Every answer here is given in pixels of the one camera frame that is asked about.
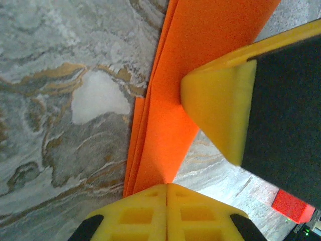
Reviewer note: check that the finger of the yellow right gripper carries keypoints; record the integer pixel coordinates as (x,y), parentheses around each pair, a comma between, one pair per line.
(263,113)

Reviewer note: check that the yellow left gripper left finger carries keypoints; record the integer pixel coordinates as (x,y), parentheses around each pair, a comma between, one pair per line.
(135,218)

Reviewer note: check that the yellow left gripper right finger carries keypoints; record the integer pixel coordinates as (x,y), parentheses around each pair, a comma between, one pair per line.
(200,218)

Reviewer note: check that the orange cloth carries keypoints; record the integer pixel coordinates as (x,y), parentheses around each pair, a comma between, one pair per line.
(175,125)

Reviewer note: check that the small red brick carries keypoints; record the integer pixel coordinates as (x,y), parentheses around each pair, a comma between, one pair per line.
(291,208)

